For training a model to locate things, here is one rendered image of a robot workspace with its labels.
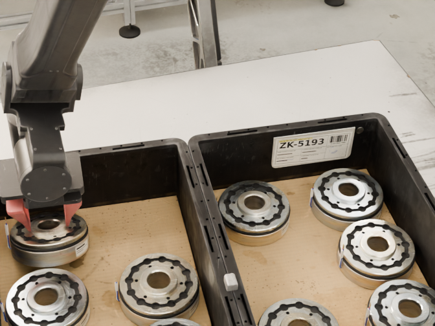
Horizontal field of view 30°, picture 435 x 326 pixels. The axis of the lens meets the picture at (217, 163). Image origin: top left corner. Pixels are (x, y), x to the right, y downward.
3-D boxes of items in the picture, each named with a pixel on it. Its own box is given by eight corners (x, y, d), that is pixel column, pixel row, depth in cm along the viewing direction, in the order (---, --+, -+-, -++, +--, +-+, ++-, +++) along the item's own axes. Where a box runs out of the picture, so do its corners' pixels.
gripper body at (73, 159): (85, 197, 102) (81, 155, 97) (2, 207, 100) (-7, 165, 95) (79, 161, 107) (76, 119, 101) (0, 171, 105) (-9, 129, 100)
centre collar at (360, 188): (327, 182, 119) (328, 178, 119) (360, 178, 120) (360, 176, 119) (336, 205, 116) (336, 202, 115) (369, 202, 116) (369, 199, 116)
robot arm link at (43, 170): (79, 55, 94) (2, 55, 90) (99, 120, 86) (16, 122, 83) (67, 134, 101) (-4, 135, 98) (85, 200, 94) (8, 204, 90)
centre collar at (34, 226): (30, 222, 111) (29, 218, 111) (66, 218, 112) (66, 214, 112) (30, 239, 107) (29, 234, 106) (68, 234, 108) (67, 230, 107)
